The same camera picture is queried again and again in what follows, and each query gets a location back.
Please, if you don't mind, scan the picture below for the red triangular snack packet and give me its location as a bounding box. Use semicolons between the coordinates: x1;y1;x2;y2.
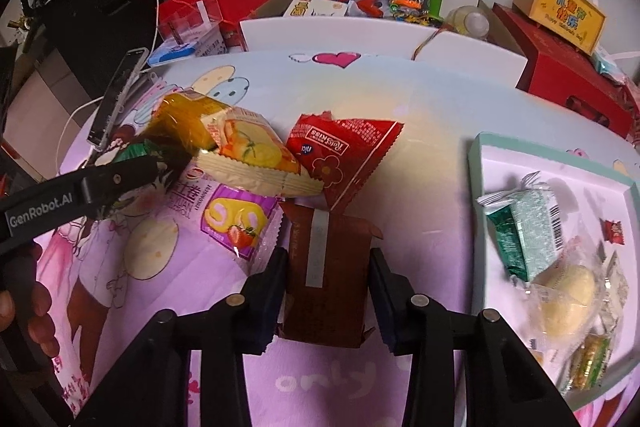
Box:
286;112;404;213

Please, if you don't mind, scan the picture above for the dark red snack box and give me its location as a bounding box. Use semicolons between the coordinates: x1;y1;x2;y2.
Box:
280;202;383;349

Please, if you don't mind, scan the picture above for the orange transparent snack bag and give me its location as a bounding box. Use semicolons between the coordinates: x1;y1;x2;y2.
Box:
141;91;229;156

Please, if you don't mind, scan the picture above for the clear-wrapped yellow round pastry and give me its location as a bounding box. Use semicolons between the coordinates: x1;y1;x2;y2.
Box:
527;232;604;360

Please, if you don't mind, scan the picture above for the black smartphone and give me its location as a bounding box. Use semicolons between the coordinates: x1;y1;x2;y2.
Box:
88;48;150;152

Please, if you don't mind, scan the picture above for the white cardboard box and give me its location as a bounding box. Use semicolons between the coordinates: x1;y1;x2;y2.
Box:
240;0;527;88

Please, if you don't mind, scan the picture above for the yellow childrens day gift box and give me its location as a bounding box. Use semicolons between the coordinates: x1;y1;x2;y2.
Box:
513;0;606;55

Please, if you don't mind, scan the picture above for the green foil snack packet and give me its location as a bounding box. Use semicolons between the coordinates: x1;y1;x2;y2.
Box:
476;171;564;283

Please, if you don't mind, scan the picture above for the clear acrylic box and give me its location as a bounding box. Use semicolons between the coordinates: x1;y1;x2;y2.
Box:
158;0;222;40

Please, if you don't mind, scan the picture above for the cream lemon cake packet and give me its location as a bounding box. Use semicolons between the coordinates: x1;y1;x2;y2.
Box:
195;106;323;198

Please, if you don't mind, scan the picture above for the pink swiss roll packet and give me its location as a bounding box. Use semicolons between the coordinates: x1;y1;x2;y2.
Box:
158;161;283;275

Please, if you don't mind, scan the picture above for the pink cartoon tablecloth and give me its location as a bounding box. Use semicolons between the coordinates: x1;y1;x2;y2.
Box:
38;52;639;426

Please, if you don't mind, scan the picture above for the yellow white card box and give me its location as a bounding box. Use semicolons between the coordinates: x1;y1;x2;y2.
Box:
283;0;348;17

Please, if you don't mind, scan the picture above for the large red gift box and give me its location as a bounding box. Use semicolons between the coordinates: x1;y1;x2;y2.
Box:
492;4;634;139

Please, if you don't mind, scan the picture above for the light blue tissue pack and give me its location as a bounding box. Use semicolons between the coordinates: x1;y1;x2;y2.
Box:
591;46;625;81

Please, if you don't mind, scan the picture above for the white small snack packet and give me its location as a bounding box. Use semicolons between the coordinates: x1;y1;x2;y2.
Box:
600;251;629;332

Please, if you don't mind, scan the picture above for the small red candy packet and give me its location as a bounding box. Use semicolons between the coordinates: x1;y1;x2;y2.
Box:
602;220;625;245

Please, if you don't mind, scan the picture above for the clear round ball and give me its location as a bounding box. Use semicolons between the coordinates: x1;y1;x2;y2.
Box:
445;5;490;40

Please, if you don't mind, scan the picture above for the colourful toy bundle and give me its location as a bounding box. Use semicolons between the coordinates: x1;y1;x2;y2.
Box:
387;0;430;26

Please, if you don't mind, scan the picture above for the teal rimmed white tray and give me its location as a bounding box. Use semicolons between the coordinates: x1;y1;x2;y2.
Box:
469;132;639;411

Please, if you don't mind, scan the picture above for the green long snack packet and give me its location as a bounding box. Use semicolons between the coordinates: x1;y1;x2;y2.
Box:
113;140;172;173

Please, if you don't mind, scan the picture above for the person left hand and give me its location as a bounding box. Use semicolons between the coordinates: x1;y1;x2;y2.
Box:
0;241;61;358

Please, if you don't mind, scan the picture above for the yellow green snack packet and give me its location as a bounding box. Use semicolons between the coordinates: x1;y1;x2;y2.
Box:
563;334;612;391

